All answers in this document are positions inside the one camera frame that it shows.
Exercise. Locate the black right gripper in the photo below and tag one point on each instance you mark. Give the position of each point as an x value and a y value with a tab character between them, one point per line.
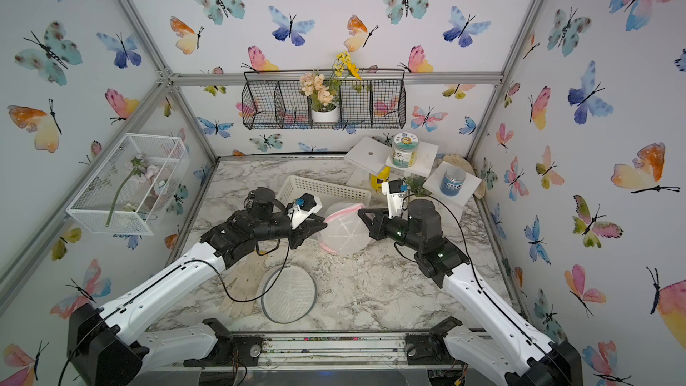
380	228

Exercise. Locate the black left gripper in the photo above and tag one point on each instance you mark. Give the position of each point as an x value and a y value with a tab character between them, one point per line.
302	231

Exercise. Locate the white mesh laundry bag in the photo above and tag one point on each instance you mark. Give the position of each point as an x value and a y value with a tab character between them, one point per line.
289	294

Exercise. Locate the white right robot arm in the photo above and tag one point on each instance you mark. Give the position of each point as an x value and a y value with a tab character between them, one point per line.
471	284

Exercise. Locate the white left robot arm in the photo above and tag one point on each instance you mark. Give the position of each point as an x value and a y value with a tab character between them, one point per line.
111	345

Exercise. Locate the white perforated plastic basket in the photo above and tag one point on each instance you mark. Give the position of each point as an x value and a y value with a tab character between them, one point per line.
295	187

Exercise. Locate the yellow plastic bottle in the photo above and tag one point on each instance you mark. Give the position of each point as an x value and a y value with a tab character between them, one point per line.
376	180

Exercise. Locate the green artificial plant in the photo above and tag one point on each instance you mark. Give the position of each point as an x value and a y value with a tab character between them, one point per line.
415	186

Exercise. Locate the green lidded glass jar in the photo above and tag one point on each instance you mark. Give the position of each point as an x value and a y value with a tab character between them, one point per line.
404	146

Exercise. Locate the blue granule jar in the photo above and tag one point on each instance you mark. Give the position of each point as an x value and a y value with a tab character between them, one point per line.
452	181

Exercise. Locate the white tiered wooden shelf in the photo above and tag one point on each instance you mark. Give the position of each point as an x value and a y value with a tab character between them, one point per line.
370	156

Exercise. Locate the beige woven fan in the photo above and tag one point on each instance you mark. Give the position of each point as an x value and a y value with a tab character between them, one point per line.
461	162

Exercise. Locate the beige work glove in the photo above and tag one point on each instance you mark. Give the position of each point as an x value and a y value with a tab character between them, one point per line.
244	282

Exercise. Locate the white pot with flowers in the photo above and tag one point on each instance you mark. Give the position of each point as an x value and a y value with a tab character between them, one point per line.
324	90

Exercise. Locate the pink artificial rose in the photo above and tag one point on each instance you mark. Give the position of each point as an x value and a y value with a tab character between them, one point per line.
141	174

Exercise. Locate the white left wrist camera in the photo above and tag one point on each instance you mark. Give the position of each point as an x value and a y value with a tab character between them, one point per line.
302	208

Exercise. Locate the black wire wall basket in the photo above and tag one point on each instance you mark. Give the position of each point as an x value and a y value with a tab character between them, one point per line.
367	99

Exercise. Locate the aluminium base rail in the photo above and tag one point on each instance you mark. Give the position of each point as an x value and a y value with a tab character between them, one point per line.
321	351

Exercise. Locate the white wire wall basket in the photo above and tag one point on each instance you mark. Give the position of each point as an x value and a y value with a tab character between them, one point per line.
167	193

